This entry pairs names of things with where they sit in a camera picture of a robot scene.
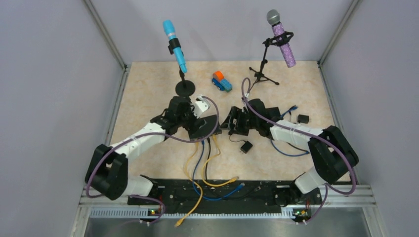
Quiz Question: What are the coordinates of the black power adapter with cord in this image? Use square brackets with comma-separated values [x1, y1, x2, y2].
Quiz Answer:
[289, 112, 310, 124]

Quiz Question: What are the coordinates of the small black wall plug adapter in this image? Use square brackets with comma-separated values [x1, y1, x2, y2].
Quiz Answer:
[228, 132, 253, 154]

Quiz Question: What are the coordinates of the aluminium frame rail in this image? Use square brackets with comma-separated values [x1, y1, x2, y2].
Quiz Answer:
[70, 185, 388, 237]

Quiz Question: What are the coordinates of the purple glitter microphone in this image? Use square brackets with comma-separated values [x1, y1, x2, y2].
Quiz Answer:
[266, 9, 296, 68]

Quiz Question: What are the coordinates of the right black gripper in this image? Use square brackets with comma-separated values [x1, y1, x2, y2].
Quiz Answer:
[220, 106, 259, 136]

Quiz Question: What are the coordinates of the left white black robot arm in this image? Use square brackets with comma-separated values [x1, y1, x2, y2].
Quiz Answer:
[85, 95, 218, 204]

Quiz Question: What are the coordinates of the small black ribbed network switch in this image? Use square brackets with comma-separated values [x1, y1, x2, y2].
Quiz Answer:
[266, 107, 282, 122]

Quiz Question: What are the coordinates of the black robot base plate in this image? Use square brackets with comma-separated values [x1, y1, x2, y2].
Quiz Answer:
[127, 179, 323, 214]

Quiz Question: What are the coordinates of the black tripod microphone stand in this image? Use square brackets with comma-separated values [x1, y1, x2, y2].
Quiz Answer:
[248, 31, 294, 93]

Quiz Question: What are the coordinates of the orange blue toy truck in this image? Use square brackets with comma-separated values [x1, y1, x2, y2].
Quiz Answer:
[211, 71, 233, 92]

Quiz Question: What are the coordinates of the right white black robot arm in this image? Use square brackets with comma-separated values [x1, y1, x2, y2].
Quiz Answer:
[221, 99, 359, 203]

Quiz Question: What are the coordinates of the large black network switch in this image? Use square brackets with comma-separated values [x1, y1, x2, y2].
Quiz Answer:
[188, 115, 222, 141]

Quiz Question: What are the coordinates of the cyan microphone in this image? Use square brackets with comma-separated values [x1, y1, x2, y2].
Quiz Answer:
[163, 20, 187, 74]

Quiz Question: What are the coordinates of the black round-base microphone stand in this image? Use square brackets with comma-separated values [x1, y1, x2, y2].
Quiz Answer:
[175, 69, 196, 97]

